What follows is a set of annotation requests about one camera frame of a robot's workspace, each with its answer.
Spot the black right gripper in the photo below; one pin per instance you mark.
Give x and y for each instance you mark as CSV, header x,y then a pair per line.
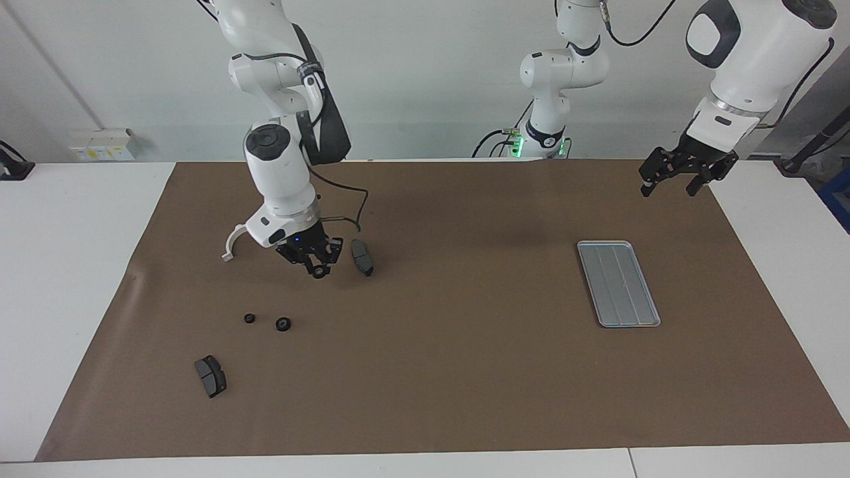
x,y
302,242

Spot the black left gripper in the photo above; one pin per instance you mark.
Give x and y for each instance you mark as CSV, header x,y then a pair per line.
x,y
697,154

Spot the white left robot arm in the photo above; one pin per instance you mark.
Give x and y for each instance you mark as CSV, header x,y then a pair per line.
x,y
757,60

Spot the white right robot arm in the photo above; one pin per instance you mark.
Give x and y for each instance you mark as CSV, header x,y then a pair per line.
x,y
279,166

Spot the silver metal tray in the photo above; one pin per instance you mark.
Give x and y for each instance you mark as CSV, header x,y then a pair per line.
x,y
617,285

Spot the long grey brake pad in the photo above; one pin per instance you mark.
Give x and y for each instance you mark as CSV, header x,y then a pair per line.
x,y
362,257

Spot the black stand pole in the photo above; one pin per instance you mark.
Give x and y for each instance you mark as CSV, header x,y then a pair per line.
x,y
817,143

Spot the blue crate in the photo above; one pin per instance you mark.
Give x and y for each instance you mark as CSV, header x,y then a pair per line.
x,y
838,199

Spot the brown paper table mat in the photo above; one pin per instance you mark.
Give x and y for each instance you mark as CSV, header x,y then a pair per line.
x,y
431,365

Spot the short grey brake pad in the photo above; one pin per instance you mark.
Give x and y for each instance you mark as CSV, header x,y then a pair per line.
x,y
211,377

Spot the white curved plastic bracket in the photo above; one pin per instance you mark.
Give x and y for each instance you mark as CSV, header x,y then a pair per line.
x,y
229,249

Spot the white wall socket box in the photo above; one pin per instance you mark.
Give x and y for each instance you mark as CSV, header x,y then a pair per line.
x,y
99,143

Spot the black clamp mount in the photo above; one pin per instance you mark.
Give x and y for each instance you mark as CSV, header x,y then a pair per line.
x,y
13,169

